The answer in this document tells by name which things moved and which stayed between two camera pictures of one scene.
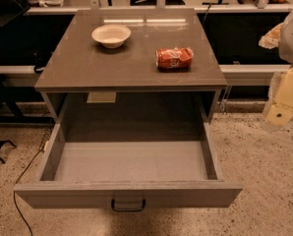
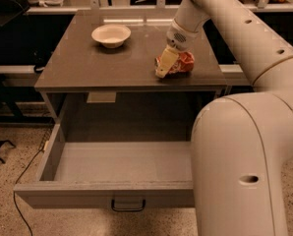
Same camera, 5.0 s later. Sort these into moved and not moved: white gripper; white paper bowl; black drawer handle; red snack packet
Moved: white gripper
Not moved: white paper bowl; red snack packet; black drawer handle
